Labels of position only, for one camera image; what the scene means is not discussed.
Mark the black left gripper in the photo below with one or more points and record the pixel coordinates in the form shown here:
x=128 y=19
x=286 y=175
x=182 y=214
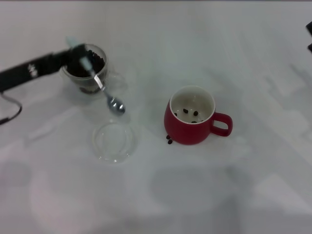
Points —
x=22 y=73

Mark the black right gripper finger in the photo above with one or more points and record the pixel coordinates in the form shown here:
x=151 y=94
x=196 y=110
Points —
x=310 y=47
x=310 y=29

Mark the red ceramic mug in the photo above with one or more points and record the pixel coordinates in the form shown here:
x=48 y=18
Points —
x=185 y=132

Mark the coffee beans pile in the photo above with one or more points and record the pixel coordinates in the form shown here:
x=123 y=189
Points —
x=98 y=61

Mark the clear glass saucer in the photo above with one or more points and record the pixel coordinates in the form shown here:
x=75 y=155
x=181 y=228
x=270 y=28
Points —
x=114 y=141

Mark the double-wall glass cup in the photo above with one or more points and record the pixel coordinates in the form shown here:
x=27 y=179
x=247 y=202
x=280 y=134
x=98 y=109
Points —
x=114 y=80

